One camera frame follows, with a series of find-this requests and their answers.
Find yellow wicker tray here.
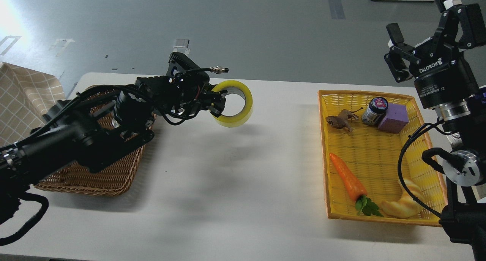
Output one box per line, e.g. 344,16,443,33
318,90,439,227

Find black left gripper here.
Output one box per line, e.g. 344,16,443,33
167,73,228,119

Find toy croissant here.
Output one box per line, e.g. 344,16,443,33
380,178,425,219

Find beige checkered cloth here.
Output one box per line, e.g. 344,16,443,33
0,62,66,146

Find small dark jar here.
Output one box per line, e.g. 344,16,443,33
361,96,389,126

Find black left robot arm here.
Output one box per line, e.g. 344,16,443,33
0,52,229,246

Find orange toy carrot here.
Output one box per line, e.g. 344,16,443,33
329,153,383,217

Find brown toy dinosaur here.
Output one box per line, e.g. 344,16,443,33
325,107,363,133

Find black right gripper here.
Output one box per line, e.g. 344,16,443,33
384,0,486,109

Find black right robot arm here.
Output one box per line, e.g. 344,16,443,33
384,0,485,261

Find brown wicker basket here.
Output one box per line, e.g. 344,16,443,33
24,85,156,196

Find yellow tape roll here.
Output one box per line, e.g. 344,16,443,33
211,80,253,128

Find purple foam block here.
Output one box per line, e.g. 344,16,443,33
378,103,409,134

